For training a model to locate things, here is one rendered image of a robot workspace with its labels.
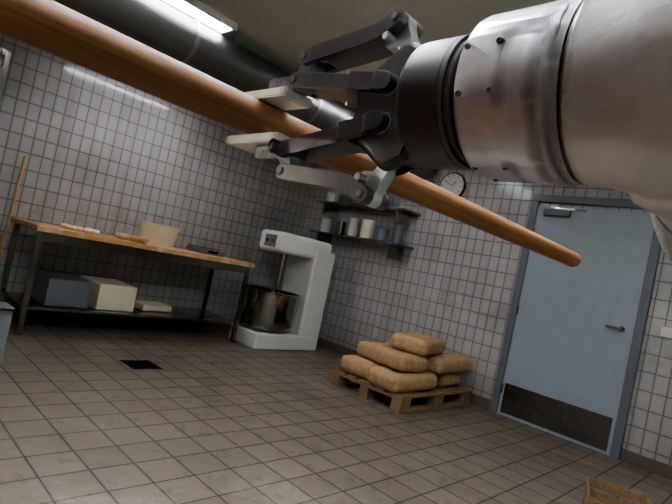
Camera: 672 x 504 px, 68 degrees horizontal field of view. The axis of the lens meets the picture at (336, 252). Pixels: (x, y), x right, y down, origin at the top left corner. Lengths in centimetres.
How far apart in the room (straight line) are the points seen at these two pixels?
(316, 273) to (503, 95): 570
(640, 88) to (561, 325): 482
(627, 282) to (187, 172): 461
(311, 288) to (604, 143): 572
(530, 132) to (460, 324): 523
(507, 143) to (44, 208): 536
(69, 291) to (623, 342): 476
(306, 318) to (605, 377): 313
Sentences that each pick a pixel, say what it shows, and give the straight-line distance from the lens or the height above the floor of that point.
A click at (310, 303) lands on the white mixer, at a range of 595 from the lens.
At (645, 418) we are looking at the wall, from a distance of 491.
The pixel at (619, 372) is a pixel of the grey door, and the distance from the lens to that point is 490.
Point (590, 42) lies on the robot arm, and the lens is 24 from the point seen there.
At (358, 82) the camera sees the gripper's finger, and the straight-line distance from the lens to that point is 35.
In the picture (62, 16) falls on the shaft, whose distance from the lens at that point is 37.
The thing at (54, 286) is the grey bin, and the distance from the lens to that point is 491.
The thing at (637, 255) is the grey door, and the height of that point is 168.
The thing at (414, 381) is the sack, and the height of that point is 25.
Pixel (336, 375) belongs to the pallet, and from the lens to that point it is 472.
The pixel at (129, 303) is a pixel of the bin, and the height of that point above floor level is 31.
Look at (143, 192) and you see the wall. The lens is 585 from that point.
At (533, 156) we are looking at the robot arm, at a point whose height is 116.
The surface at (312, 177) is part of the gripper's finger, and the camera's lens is 36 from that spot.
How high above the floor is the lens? 109
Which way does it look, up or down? 1 degrees up
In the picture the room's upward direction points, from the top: 12 degrees clockwise
